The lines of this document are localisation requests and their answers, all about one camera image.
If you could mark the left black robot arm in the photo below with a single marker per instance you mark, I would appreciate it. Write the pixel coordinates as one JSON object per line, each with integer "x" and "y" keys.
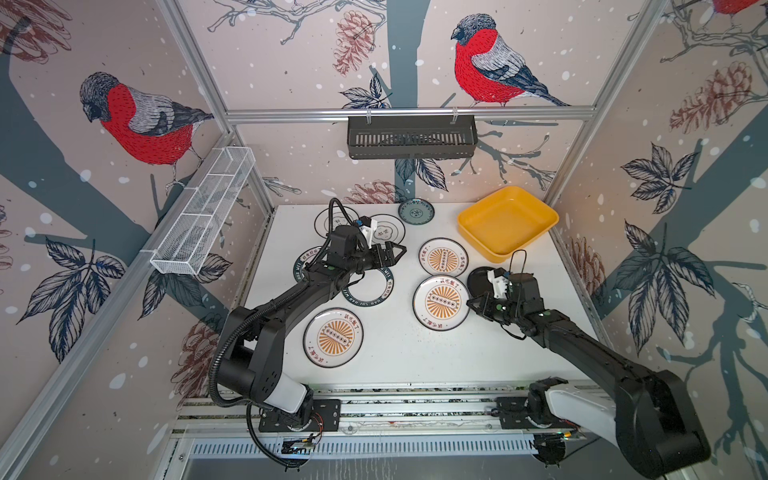
{"x": 247, "y": 367}

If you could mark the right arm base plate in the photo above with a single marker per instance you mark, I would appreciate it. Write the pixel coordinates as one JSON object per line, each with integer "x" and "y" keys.
{"x": 514, "y": 413}

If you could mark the black round plate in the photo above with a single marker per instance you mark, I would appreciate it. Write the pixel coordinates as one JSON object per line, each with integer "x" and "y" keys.
{"x": 478, "y": 283}

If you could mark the yellow plastic bin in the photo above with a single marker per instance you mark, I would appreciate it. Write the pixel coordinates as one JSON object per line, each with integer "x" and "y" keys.
{"x": 504, "y": 222}

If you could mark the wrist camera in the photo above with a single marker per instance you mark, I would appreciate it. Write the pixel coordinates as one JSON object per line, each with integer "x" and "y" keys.
{"x": 500, "y": 282}
{"x": 367, "y": 226}

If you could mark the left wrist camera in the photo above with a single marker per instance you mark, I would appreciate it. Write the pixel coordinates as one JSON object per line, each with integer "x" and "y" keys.
{"x": 367, "y": 226}

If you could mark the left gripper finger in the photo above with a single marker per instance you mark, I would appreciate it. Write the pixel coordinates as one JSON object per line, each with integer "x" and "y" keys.
{"x": 385, "y": 262}
{"x": 393, "y": 250}

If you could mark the white mesh wall shelf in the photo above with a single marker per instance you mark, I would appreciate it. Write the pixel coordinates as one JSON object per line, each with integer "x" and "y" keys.
{"x": 193, "y": 233}

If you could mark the small teal patterned plate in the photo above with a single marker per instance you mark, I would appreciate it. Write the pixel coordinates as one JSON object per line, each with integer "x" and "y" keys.
{"x": 416, "y": 211}

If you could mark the green rim plate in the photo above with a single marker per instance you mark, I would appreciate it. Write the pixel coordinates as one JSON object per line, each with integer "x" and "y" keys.
{"x": 298, "y": 269}
{"x": 371, "y": 290}

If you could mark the aluminium mounting rail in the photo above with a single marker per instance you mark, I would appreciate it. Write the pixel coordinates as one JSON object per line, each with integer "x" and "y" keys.
{"x": 457, "y": 410}

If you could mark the white plate black rings far-left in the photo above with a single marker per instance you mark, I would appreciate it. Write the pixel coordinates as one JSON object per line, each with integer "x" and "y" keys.
{"x": 324, "y": 222}

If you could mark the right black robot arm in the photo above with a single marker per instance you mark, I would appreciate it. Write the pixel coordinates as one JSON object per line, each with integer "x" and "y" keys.
{"x": 648, "y": 415}

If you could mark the orange sunburst plate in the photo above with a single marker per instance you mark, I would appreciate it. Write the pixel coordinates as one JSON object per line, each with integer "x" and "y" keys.
{"x": 443, "y": 256}
{"x": 440, "y": 303}
{"x": 333, "y": 338}

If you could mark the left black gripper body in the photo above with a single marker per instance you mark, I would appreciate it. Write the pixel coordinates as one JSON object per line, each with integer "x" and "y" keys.
{"x": 363, "y": 260}

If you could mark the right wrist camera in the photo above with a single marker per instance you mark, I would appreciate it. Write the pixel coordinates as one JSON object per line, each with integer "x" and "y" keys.
{"x": 500, "y": 282}

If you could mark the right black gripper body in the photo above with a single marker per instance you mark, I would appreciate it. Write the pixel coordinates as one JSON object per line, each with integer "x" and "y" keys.
{"x": 502, "y": 309}

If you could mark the black hanging wire basket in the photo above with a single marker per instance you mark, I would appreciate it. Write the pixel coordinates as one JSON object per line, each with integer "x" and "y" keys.
{"x": 411, "y": 137}

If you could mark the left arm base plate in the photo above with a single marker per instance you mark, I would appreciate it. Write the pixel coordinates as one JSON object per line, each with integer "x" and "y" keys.
{"x": 312, "y": 416}

